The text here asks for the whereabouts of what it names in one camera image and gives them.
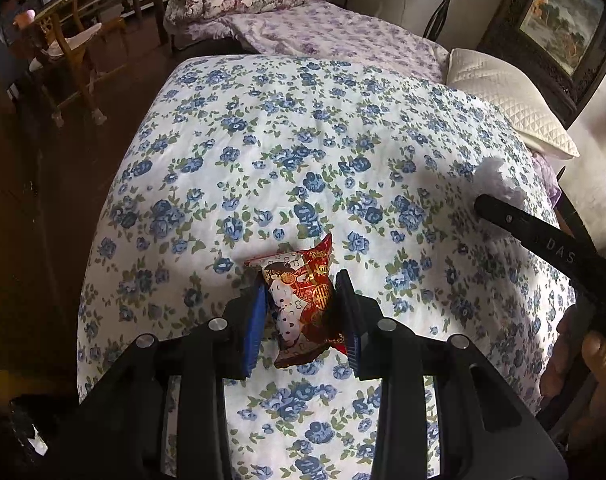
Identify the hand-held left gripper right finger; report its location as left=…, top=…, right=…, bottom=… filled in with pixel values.
left=334, top=270, right=558, bottom=480

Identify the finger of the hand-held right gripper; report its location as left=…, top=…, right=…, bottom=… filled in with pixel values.
left=474, top=193, right=606, bottom=292

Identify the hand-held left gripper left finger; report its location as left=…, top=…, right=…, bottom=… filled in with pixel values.
left=48, top=280, right=268, bottom=480

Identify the red gold candy packet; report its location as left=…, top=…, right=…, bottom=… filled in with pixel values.
left=244, top=233, right=348, bottom=369

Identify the person's right hand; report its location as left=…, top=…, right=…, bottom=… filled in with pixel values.
left=539, top=304, right=606, bottom=410

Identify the white quilted pillow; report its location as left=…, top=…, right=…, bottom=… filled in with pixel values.
left=445, top=48, right=582, bottom=160

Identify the blue floral blanket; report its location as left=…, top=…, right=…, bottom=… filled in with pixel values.
left=77, top=55, right=578, bottom=480

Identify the dark framed landscape painting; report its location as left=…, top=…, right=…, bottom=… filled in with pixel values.
left=478, top=0, right=606, bottom=114

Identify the purple floral bedsheet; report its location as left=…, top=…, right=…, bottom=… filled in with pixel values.
left=168, top=0, right=558, bottom=202

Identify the wooden chair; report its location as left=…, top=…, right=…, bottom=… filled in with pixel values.
left=15, top=0, right=130, bottom=127

